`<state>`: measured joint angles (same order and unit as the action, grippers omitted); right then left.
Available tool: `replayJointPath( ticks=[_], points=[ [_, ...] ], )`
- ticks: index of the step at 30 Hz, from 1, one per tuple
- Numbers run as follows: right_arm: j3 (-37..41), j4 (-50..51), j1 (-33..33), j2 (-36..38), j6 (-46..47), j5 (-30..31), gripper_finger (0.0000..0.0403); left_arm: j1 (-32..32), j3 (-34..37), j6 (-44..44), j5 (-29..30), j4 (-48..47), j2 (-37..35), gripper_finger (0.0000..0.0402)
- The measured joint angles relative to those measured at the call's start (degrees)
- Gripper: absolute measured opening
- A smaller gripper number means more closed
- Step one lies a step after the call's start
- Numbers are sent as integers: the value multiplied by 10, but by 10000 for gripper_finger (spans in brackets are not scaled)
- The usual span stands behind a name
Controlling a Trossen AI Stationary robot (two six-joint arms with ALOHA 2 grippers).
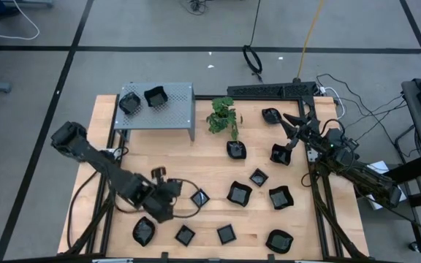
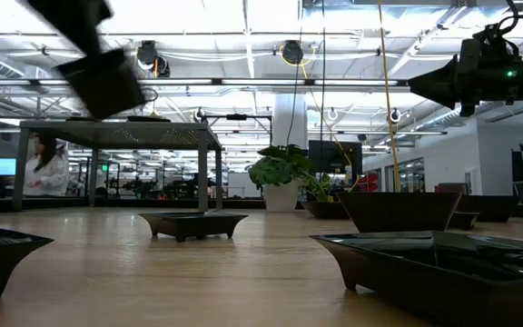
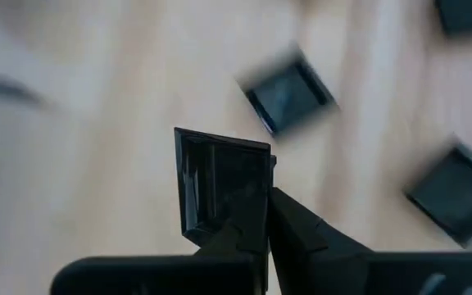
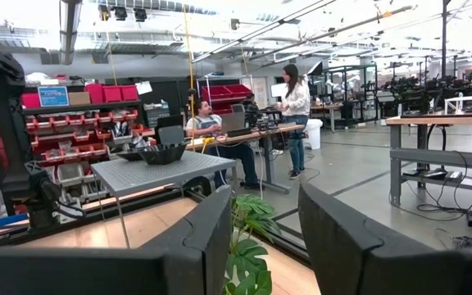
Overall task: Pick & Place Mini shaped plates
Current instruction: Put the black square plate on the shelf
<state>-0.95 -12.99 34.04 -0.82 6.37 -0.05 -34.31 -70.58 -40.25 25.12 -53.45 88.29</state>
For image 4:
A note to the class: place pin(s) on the cardboard box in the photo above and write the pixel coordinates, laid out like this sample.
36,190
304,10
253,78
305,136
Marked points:
79,98

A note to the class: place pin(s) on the blue sign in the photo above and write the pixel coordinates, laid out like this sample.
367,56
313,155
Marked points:
53,96

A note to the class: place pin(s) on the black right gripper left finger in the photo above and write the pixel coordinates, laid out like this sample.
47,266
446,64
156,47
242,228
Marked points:
96,270

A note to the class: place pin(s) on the grey laptop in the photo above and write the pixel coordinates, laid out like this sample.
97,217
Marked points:
232,122

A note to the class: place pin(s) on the grey workbench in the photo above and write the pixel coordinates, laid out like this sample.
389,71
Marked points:
437,157

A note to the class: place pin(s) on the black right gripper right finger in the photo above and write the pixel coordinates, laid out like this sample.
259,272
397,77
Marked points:
363,262

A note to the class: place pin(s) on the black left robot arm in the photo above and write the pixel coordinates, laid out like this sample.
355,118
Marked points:
10,123

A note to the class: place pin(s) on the white trash bin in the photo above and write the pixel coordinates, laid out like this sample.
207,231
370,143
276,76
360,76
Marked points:
313,135

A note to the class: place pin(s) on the rounded black mini plate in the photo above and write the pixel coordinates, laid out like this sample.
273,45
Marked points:
128,155

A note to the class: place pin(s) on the rack with red bins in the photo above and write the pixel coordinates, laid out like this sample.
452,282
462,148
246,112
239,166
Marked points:
76,135

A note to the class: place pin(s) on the wavy square black mini plate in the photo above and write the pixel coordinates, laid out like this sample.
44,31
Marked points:
162,155

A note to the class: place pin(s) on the red bin cart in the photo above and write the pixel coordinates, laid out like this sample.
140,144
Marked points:
225,93

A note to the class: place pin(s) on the wooden top desk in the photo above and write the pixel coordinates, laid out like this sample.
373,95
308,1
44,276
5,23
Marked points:
260,132

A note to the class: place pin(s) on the person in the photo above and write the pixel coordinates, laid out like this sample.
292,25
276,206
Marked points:
205,123
297,102
251,107

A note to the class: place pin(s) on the green potted plant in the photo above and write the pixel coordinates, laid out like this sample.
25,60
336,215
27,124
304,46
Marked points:
252,213

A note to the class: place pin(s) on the grey perforated metal shelf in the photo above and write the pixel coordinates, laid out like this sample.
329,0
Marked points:
158,172

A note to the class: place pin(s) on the black vertical pole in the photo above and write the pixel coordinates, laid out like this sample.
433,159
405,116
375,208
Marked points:
444,41

